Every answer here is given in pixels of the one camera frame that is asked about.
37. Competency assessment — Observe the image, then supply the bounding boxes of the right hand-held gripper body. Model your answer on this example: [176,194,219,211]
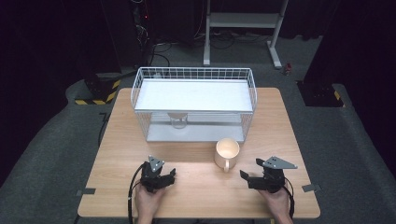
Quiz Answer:
[247,155,299,194]

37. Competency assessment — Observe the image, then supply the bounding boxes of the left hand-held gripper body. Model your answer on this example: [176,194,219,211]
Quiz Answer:
[139,154,169,194]

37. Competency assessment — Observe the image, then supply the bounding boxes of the cream ceramic cup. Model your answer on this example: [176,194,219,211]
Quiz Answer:
[213,137,241,174]

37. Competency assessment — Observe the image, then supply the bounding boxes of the white wire shelf rack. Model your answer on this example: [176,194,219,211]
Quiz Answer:
[130,66,259,144]

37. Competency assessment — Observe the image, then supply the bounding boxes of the person's left hand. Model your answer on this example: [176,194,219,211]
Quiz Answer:
[134,182,168,219]

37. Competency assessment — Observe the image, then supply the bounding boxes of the person's right hand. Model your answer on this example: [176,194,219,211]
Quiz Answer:
[257,186,293,219]

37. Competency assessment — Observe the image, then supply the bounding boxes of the grey tape strip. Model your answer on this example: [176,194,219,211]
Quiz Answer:
[301,183,322,193]
[76,188,97,197]

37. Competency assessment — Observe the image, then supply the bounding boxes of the black yellow striped base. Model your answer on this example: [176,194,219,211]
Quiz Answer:
[296,80,347,108]
[74,72,122,106]

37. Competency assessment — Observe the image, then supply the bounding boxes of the white metal stand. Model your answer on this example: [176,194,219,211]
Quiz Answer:
[202,0,290,70]

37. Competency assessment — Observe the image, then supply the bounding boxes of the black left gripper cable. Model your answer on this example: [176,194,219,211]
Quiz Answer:
[127,163,147,224]

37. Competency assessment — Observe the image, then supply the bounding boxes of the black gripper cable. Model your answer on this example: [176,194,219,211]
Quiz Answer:
[127,163,147,224]
[283,176,296,219]

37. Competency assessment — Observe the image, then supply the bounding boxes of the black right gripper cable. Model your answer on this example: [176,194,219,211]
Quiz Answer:
[283,176,296,219]

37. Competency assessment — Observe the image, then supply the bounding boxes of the black cable beside table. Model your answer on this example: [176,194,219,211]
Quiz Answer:
[97,111,110,147]

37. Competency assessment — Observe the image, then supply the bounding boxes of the black floor cables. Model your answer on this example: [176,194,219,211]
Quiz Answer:
[148,29,272,68]

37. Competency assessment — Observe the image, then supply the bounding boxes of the black equipment tower with wires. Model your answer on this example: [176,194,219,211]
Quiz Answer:
[128,0,157,68]

